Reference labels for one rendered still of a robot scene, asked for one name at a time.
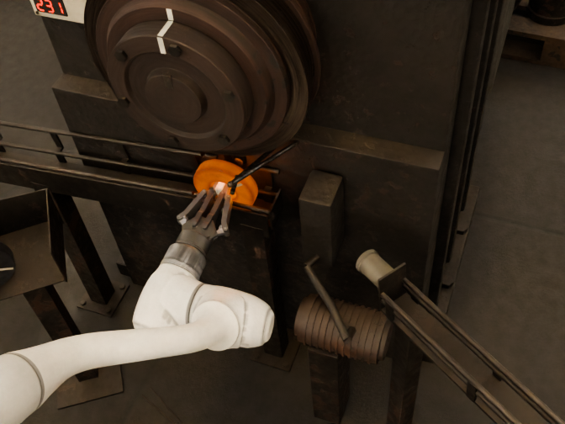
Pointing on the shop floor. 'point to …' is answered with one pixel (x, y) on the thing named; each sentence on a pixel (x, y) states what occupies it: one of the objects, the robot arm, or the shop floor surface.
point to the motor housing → (338, 349)
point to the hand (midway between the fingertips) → (224, 182)
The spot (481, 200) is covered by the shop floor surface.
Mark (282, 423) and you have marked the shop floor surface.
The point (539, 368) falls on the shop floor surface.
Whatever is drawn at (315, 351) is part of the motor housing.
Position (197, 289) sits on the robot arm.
